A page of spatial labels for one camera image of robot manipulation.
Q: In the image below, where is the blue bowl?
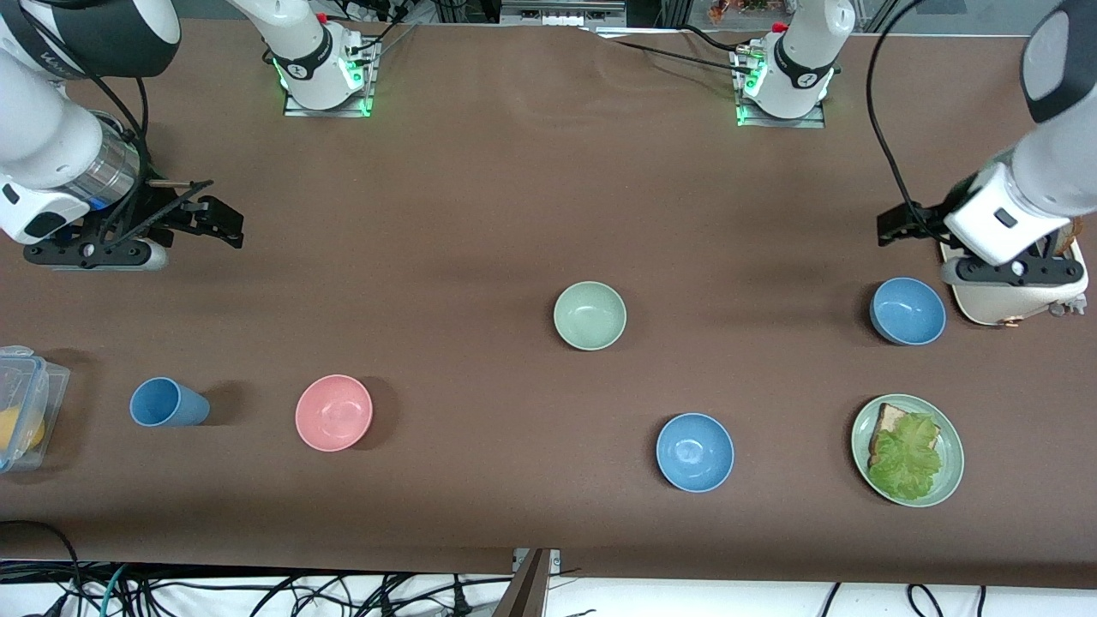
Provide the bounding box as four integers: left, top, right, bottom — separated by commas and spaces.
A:
870, 277, 947, 346
656, 413, 735, 494

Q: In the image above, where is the green bowl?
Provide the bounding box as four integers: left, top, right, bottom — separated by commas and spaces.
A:
553, 281, 627, 351

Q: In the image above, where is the pink bowl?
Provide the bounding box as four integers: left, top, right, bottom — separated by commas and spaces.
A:
295, 374, 375, 452

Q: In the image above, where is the black pot with glass lid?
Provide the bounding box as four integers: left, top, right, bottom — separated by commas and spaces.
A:
90, 110, 177, 181

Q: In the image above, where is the cream toaster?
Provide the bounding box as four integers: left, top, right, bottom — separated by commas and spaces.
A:
939, 219, 1089, 327

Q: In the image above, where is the blue cup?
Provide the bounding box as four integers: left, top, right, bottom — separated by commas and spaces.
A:
129, 377, 211, 428

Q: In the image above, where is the bread slice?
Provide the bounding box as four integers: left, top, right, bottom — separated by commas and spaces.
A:
868, 403, 923, 468

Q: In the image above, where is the green lettuce leaf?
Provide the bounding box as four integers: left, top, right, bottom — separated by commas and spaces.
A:
868, 413, 944, 501

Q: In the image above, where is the clear plastic food container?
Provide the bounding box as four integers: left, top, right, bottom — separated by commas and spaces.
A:
0, 345, 71, 474

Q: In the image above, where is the green plate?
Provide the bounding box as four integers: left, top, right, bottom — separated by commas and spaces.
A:
851, 394, 965, 508

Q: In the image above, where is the brown table cloth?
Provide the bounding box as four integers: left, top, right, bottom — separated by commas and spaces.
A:
0, 17, 1097, 590

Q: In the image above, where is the white power strip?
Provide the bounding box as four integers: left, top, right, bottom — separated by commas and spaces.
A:
500, 0, 627, 27

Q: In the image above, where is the aluminium table profile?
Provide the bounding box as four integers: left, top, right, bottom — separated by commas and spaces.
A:
493, 548, 560, 617

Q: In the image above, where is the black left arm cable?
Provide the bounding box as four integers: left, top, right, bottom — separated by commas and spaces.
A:
865, 0, 937, 217

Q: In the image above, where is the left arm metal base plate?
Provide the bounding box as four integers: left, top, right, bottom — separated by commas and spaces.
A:
734, 47, 828, 129

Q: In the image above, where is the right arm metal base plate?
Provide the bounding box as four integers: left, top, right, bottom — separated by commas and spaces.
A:
283, 34, 379, 118

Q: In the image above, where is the thin black cable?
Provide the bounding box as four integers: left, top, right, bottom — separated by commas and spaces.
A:
600, 26, 759, 78

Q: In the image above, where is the thick black cable loop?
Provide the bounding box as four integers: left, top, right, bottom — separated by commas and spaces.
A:
0, 520, 82, 617

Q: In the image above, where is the teal cable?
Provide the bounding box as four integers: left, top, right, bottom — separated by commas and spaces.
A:
99, 564, 131, 617

